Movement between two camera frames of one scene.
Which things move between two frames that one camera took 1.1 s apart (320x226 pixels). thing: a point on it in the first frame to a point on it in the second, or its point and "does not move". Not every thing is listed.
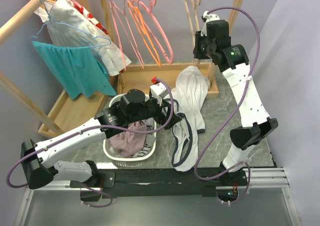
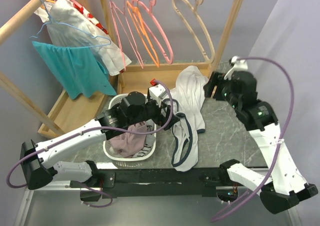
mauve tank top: (130, 143) does not move
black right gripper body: (203, 48) to (222, 85)
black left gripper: (161, 117) does not move
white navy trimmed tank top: (191, 85) does not move
